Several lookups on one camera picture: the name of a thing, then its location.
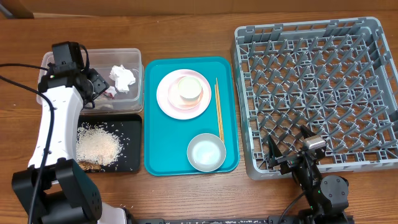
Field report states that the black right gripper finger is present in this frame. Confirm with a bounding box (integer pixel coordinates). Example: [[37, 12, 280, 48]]
[[300, 125, 316, 139], [267, 135, 282, 168]]

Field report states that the red wrapper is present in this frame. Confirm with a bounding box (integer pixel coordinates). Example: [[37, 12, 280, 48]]
[[103, 92, 114, 99]]

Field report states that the white napkin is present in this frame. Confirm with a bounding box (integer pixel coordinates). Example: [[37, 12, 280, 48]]
[[104, 86, 117, 97], [109, 65, 136, 93]]

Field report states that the rice pile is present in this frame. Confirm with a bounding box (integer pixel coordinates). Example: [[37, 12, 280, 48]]
[[76, 122, 131, 172]]

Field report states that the grey bowl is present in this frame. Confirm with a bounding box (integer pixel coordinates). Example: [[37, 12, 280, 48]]
[[187, 133, 226, 172]]

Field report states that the brown food scrap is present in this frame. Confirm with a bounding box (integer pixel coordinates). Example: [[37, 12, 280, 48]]
[[78, 161, 101, 172]]

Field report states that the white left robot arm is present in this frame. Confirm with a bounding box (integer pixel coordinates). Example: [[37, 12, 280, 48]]
[[12, 68, 126, 223]]

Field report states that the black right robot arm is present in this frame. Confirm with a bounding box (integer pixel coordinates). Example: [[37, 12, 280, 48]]
[[267, 125, 354, 223]]

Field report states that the grey dishwasher rack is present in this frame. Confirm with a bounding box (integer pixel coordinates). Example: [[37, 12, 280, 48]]
[[232, 17, 397, 180]]

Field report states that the clear plastic bin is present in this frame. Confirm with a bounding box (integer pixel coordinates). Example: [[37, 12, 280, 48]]
[[46, 48, 144, 114]]

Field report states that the black plastic tray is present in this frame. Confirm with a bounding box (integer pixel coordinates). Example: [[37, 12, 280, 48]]
[[78, 114, 142, 172]]

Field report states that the large pink plate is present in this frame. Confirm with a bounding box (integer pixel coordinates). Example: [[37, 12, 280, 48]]
[[156, 69, 212, 120]]

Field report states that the small pink plate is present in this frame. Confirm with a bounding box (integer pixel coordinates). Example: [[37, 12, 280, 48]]
[[168, 77, 203, 110]]

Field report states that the teal serving tray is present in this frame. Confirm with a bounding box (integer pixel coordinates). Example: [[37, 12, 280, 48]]
[[144, 56, 240, 176]]

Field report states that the cream cup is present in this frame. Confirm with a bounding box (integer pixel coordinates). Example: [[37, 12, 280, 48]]
[[177, 77, 202, 100]]

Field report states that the left wooden chopstick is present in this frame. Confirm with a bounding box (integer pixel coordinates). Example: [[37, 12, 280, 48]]
[[214, 83, 224, 141]]

